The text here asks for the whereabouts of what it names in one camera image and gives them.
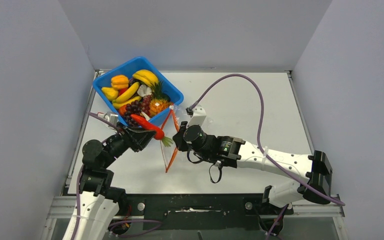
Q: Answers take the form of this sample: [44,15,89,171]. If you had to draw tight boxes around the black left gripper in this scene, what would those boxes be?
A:
[102,121,156,168]

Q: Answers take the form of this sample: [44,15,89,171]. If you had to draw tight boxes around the orange toy carrot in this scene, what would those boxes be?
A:
[130,114,174,147]

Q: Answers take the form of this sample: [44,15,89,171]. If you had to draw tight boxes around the dark purple toy grapes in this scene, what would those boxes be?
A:
[121,100,143,127]

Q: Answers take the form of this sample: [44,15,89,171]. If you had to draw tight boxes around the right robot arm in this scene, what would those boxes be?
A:
[173,121,333,214]

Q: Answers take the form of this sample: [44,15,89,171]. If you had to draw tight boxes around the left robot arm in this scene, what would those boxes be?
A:
[63,126,156,240]

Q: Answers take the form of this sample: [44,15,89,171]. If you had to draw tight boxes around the small red grape bunch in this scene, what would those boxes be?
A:
[140,94,153,114]

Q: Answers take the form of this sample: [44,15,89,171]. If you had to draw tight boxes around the orange toy pineapple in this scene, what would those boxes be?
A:
[149,81,172,117]

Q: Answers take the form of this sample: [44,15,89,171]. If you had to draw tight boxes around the white toy garlic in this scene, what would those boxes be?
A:
[136,84,153,97]

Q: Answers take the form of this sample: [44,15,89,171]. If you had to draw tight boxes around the yellow toy banana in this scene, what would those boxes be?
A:
[112,82,140,104]

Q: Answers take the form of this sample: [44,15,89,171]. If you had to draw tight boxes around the yellow toy lemon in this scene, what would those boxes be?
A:
[101,87,119,102]

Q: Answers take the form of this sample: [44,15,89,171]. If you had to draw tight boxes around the blue plastic bin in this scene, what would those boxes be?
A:
[92,56,184,126]

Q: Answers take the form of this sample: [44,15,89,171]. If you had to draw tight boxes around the orange toy bell pepper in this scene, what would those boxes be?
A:
[110,74,130,90]

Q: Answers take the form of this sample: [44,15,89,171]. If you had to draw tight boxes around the yellow banana bunch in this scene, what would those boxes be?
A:
[132,69,159,87]

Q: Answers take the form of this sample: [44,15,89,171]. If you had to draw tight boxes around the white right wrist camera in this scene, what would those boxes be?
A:
[186,104,207,128]

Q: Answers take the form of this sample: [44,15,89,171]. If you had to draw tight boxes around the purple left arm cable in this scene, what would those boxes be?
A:
[69,111,163,240]

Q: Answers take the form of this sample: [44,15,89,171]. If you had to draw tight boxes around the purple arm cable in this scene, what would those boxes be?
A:
[191,73,346,207]
[69,111,163,240]

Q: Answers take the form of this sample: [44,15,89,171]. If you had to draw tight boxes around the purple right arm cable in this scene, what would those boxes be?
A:
[191,73,346,207]

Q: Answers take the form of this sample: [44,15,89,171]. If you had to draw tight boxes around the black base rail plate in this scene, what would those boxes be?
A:
[116,193,294,231]

